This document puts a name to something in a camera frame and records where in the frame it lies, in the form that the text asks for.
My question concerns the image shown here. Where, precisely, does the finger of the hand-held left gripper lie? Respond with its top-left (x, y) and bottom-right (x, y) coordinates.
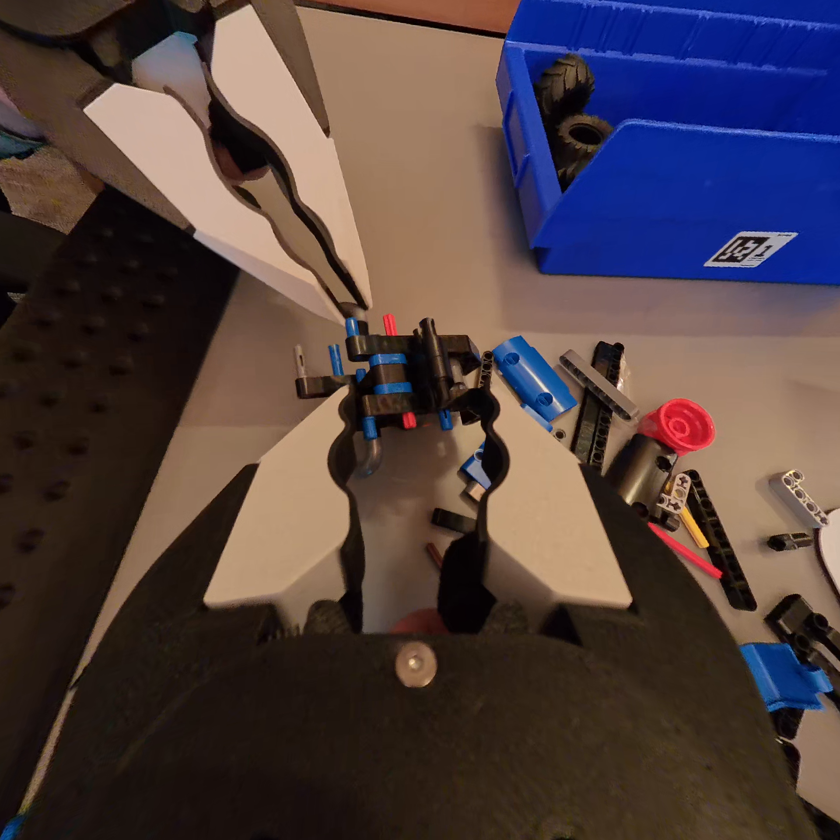
top-left (82, 84), bottom-right (358, 324)
top-left (206, 5), bottom-right (374, 312)

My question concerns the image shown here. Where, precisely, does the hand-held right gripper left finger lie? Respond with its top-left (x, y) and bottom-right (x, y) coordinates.
top-left (203, 384), bottom-right (382, 634)

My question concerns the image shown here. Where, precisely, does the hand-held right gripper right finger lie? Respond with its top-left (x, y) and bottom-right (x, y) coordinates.
top-left (436, 387), bottom-right (633, 634)

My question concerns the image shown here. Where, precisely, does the partly built toy chassis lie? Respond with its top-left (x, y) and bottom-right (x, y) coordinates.
top-left (293, 314), bottom-right (483, 476)

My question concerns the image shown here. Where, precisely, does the black toy cylinder piece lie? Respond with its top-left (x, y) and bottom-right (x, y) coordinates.
top-left (605, 433), bottom-right (680, 509)

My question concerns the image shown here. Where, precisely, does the blue curved toy panel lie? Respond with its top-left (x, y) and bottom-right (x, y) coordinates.
top-left (459, 403), bottom-right (555, 503)
top-left (492, 336), bottom-right (578, 424)

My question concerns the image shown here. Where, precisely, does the light grey toy beam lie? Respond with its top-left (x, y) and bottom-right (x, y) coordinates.
top-left (656, 472), bottom-right (691, 513)

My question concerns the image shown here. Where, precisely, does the red toy axle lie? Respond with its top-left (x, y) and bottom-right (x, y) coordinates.
top-left (646, 521), bottom-right (723, 580)

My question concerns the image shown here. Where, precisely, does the dark grey toy beam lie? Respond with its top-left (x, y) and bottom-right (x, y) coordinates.
top-left (559, 350), bottom-right (641, 421)

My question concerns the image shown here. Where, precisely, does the red toy wheel rim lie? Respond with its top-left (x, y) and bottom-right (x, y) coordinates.
top-left (640, 398), bottom-right (718, 455)

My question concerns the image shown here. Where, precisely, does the pile of black toy beams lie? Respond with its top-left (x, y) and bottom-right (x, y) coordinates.
top-left (479, 341), bottom-right (840, 742)

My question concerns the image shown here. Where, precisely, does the black dimpled mat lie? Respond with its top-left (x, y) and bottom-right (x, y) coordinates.
top-left (0, 190), bottom-right (240, 815)

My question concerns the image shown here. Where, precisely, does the grey angled toy beam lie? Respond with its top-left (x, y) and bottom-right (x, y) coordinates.
top-left (769, 469), bottom-right (831, 528)

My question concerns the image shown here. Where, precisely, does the blue toy fender piece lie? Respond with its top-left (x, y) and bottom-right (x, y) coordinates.
top-left (740, 643), bottom-right (833, 713)

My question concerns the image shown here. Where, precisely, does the black toy tire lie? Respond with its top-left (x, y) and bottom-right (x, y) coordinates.
top-left (533, 52), bottom-right (597, 119)
top-left (554, 113), bottom-right (614, 191)

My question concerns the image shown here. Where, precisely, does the blue storage bin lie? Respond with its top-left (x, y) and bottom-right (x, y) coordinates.
top-left (495, 0), bottom-right (840, 286)

